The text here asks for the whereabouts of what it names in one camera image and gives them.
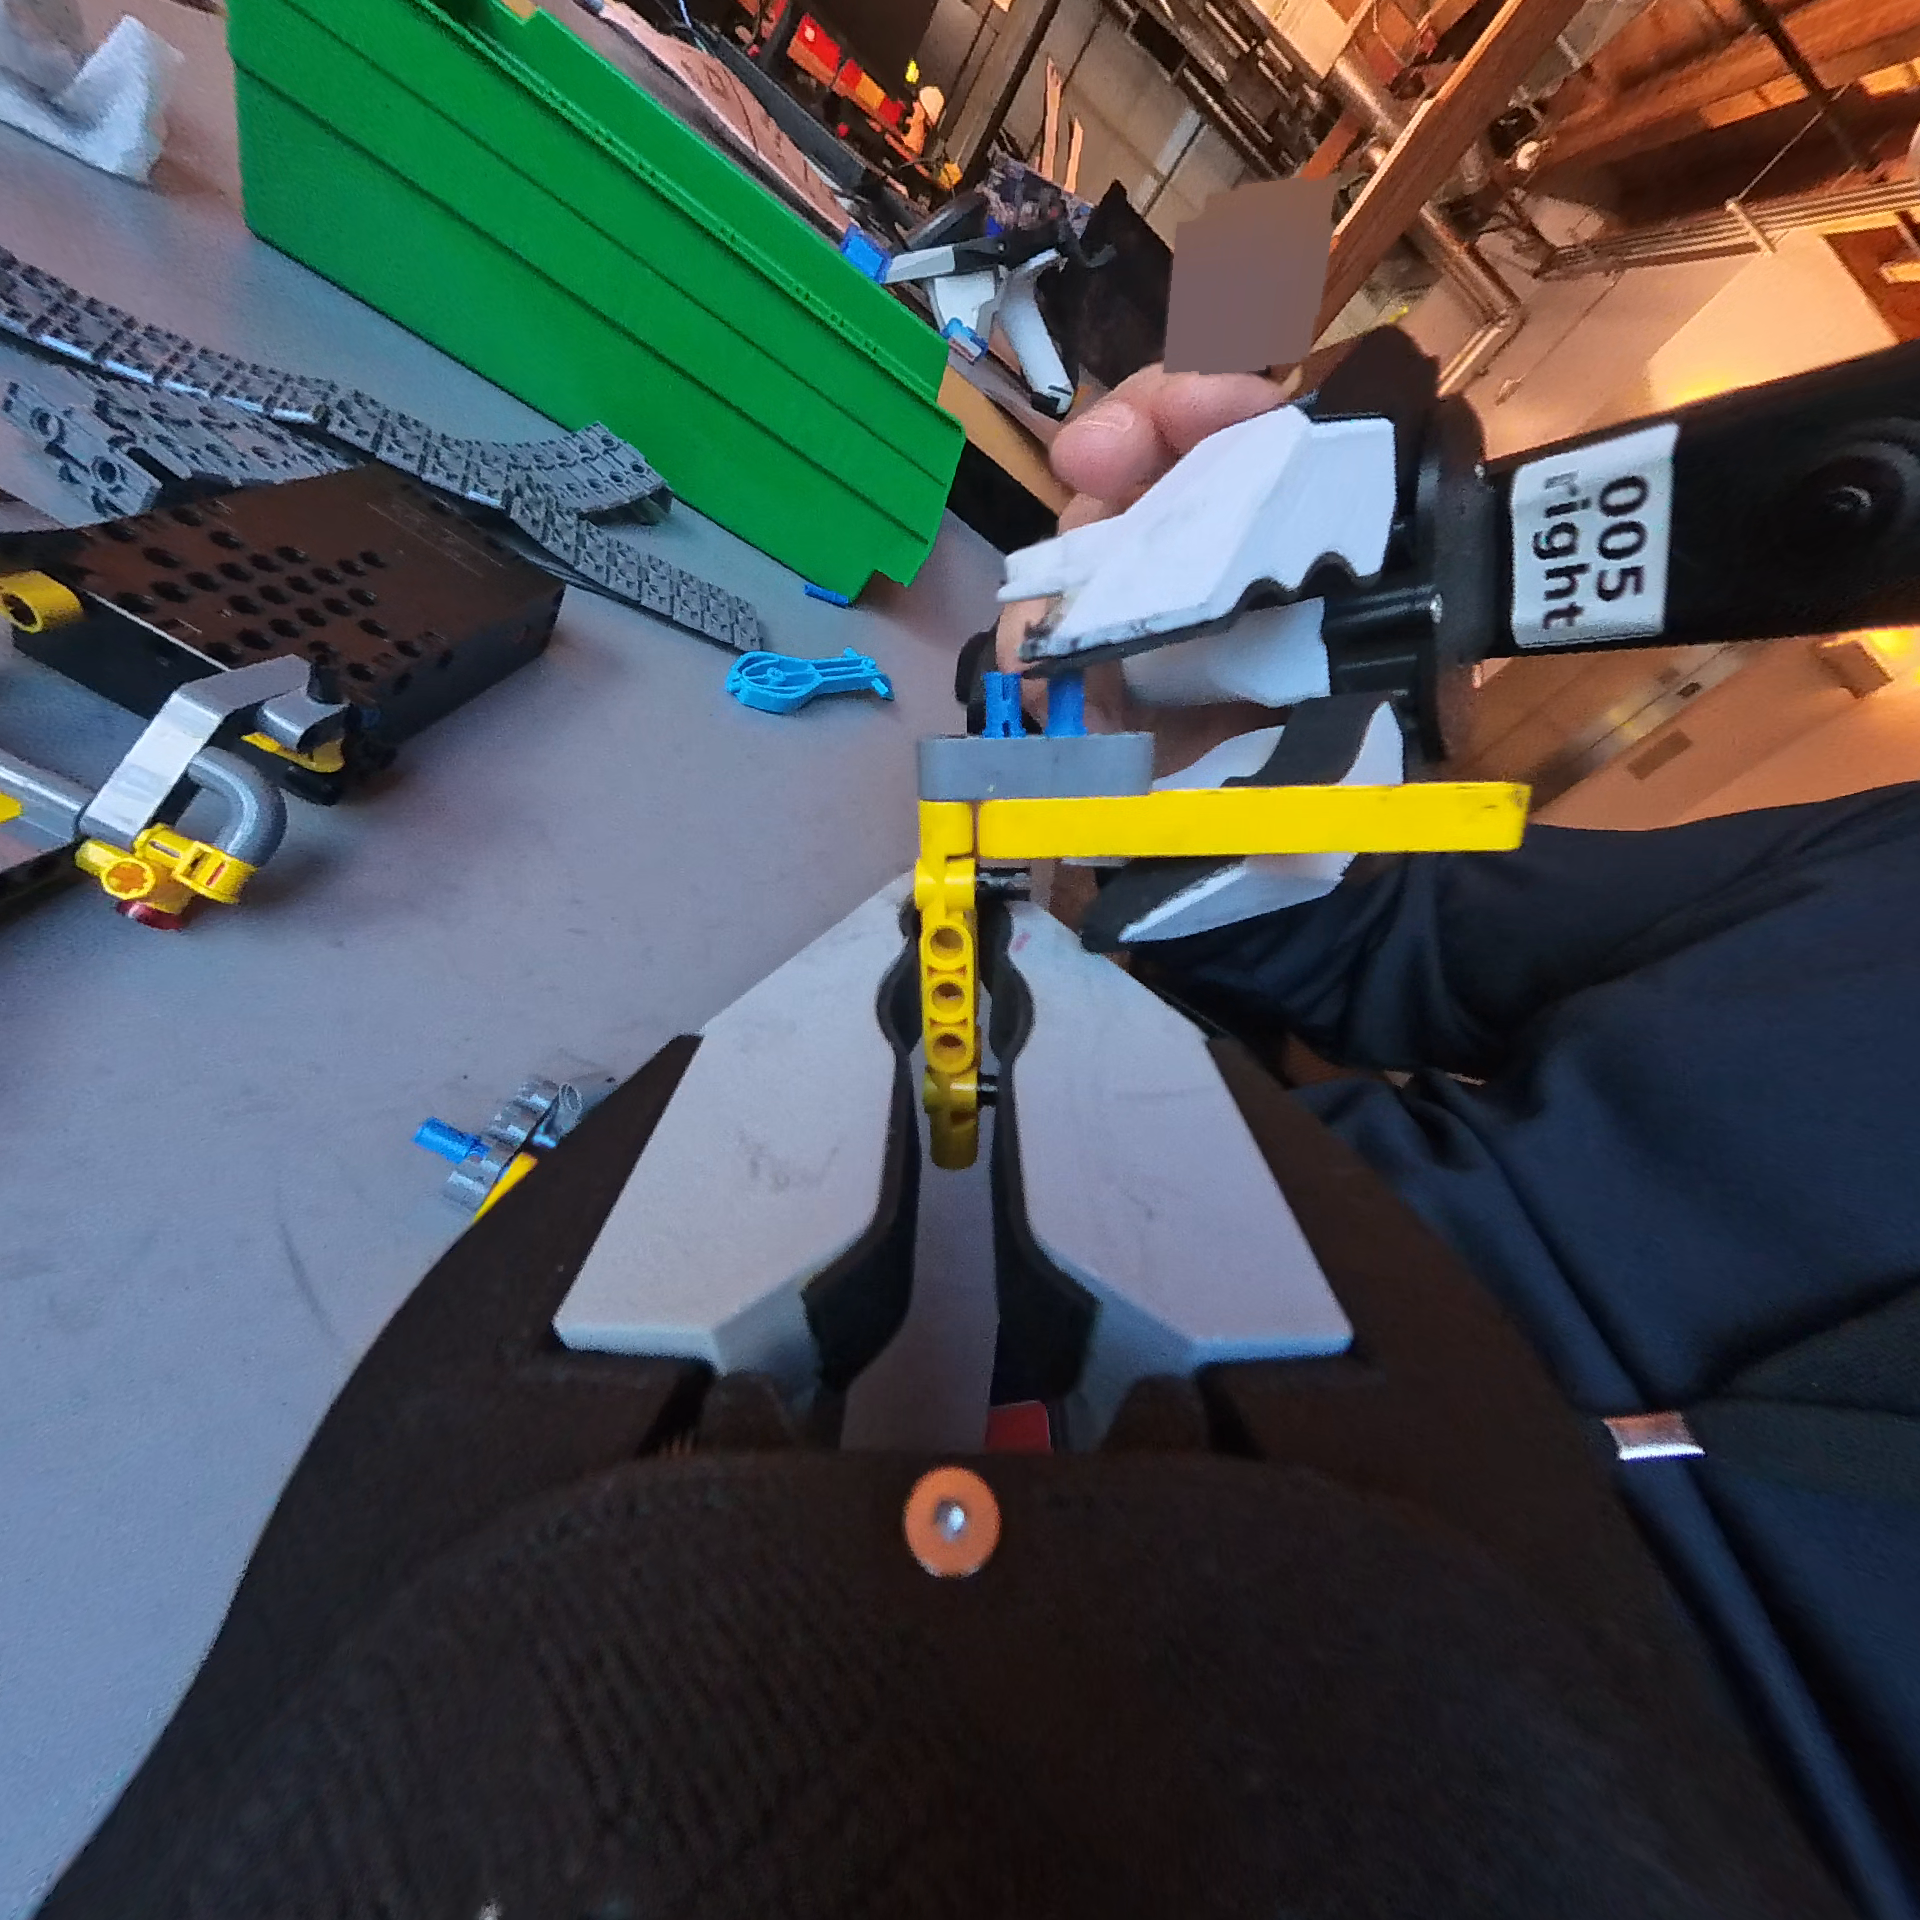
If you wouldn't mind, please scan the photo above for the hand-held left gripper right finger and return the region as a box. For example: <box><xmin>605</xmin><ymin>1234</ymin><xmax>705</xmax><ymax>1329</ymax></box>
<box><xmin>985</xmin><ymin>899</ymin><xmax>1358</xmax><ymax>1419</ymax></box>

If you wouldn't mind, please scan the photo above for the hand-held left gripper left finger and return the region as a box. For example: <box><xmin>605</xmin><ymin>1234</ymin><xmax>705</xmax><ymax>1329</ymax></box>
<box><xmin>552</xmin><ymin>876</ymin><xmax>920</xmax><ymax>1403</ymax></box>

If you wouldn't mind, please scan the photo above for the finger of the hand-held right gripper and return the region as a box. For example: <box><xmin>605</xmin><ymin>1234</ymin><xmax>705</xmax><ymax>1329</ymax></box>
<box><xmin>997</xmin><ymin>409</ymin><xmax>1405</xmax><ymax>664</ymax></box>
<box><xmin>1080</xmin><ymin>699</ymin><xmax>1411</xmax><ymax>950</ymax></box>

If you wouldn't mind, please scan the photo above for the person's right hand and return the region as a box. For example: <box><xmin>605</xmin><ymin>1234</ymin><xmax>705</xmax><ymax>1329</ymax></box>
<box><xmin>957</xmin><ymin>366</ymin><xmax>1320</xmax><ymax>710</ymax></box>

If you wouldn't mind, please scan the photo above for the grey desk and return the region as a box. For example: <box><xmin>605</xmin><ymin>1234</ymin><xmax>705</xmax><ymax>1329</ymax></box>
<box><xmin>0</xmin><ymin>119</ymin><xmax>1082</xmax><ymax>1920</ymax></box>

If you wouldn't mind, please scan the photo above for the small grey yellow toy assembly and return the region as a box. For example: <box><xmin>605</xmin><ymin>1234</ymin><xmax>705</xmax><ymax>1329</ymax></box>
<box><xmin>411</xmin><ymin>1071</ymin><xmax>582</xmax><ymax>1219</ymax></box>

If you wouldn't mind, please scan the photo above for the grey toy connector with pins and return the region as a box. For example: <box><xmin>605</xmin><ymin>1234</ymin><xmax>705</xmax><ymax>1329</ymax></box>
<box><xmin>914</xmin><ymin>664</ymin><xmax>1161</xmax><ymax>806</ymax></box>

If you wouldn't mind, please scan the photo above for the crumpled white plastic bag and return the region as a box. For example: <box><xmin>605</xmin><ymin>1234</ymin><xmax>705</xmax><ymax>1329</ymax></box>
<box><xmin>0</xmin><ymin>0</ymin><xmax>185</xmax><ymax>184</ymax></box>

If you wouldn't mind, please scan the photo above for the black strap with metal clip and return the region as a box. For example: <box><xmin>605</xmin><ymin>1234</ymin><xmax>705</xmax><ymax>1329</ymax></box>
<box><xmin>1597</xmin><ymin>1356</ymin><xmax>1920</xmax><ymax>1479</ymax></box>

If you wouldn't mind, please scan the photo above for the blue toy separator tool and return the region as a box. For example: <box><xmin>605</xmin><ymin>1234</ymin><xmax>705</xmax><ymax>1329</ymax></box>
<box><xmin>722</xmin><ymin>646</ymin><xmax>901</xmax><ymax>719</ymax></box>

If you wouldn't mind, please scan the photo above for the dark grey toy track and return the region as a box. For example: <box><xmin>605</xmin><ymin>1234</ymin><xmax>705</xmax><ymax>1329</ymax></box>
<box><xmin>0</xmin><ymin>246</ymin><xmax>671</xmax><ymax>524</ymax></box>
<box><xmin>504</xmin><ymin>486</ymin><xmax>771</xmax><ymax>657</ymax></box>

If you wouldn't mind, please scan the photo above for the green plastic bin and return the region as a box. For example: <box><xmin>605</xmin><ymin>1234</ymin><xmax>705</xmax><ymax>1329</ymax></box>
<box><xmin>225</xmin><ymin>0</ymin><xmax>970</xmax><ymax>606</ymax></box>

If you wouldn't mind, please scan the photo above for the black yellow toy vehicle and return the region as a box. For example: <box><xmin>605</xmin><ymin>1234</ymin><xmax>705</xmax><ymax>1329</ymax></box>
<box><xmin>0</xmin><ymin>464</ymin><xmax>567</xmax><ymax>933</ymax></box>

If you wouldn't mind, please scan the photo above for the person's dark navy clothing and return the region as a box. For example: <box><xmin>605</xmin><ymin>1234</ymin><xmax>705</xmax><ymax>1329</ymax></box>
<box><xmin>1274</xmin><ymin>1034</ymin><xmax>1920</xmax><ymax>1920</ymax></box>

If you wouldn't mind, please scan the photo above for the long yellow toy beam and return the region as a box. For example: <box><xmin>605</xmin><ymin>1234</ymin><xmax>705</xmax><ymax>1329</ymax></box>
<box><xmin>975</xmin><ymin>779</ymin><xmax>1534</xmax><ymax>863</ymax></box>

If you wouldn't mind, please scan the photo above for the yellow angled toy beam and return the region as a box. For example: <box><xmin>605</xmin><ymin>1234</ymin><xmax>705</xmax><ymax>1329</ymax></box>
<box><xmin>912</xmin><ymin>803</ymin><xmax>992</xmax><ymax>1173</ymax></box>

